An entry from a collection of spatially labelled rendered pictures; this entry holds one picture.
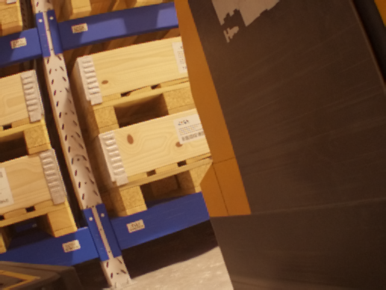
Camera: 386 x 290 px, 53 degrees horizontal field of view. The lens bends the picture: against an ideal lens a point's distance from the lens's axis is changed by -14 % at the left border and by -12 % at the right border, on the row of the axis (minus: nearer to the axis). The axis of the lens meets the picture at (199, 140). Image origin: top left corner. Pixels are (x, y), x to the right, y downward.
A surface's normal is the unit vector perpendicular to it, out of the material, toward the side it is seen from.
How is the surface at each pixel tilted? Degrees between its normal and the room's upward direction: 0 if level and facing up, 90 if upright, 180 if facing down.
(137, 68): 90
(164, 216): 90
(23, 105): 90
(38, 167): 90
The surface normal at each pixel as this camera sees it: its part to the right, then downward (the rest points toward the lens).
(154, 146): 0.41, -0.18
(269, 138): -0.86, 0.26
